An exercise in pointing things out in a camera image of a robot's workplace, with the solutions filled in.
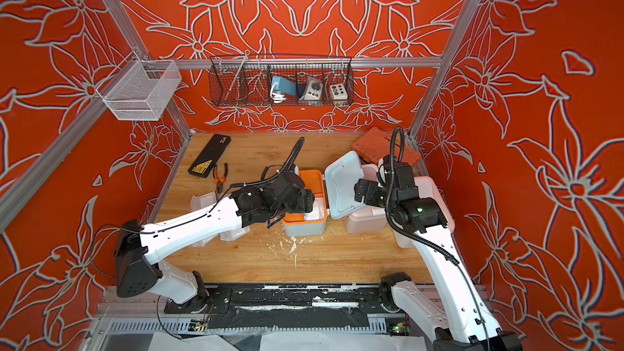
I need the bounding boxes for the aluminium horizontal back rail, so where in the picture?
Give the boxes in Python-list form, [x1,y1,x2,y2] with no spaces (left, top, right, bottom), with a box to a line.
[172,56,442,71]

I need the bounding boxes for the pink medicine chest box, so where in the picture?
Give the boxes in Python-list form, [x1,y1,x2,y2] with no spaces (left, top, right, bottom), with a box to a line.
[338,163,387,235]

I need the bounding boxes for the blue item in basket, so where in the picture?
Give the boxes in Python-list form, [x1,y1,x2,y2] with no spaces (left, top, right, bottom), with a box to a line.
[270,76,297,96]

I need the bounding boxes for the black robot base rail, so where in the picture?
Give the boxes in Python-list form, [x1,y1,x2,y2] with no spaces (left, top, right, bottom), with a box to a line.
[163,283,406,315]

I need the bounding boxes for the white device with dials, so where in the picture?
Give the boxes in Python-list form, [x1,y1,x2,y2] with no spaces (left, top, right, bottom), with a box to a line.
[303,77,323,102]

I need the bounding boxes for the orange tray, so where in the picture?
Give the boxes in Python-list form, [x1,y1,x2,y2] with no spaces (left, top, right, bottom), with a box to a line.
[283,170,328,226]

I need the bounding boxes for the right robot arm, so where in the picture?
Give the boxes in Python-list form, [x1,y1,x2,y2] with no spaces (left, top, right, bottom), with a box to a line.
[354,156,523,350]

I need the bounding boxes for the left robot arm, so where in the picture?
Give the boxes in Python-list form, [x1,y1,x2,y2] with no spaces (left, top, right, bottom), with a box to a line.
[114,171,315,305]

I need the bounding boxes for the grey orange medicine chest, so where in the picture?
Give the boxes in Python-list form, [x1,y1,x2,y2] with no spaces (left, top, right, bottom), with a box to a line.
[282,150,364,238]

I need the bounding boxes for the red plastic tool case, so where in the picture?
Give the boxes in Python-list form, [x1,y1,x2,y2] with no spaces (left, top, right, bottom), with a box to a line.
[352,128,421,167]

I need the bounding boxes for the aluminium frame post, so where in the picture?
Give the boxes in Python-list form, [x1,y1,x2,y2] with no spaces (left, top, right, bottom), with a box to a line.
[408,0,481,141]
[102,0,192,138]

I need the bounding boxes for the orange handled pliers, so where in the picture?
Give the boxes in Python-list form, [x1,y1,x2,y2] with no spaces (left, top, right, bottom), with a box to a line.
[213,163,228,194]

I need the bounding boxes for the aluminium frame post left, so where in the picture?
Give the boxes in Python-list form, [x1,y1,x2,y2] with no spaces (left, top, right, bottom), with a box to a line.
[102,0,192,138]

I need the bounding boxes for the white button box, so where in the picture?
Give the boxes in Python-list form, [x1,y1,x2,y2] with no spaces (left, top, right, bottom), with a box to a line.
[328,83,349,102]

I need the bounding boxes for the black wire wall basket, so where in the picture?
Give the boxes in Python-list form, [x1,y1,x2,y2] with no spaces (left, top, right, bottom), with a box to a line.
[208,54,355,107]

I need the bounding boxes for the gauze packet clear wrapper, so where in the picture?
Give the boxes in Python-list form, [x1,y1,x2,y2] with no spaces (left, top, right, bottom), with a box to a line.
[190,192,217,211]

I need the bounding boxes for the white pink first aid kit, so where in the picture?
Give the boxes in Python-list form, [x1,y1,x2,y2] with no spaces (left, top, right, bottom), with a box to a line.
[393,176,455,249]

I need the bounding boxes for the white wire mesh basket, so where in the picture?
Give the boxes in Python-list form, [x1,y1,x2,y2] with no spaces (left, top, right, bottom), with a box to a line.
[96,61,181,121]

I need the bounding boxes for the black warning label case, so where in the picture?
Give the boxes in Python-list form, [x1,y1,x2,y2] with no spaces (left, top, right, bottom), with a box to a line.
[188,134,232,178]

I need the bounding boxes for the aluminium frame post right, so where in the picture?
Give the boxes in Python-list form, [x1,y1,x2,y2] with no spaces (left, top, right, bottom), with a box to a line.
[408,0,481,141]

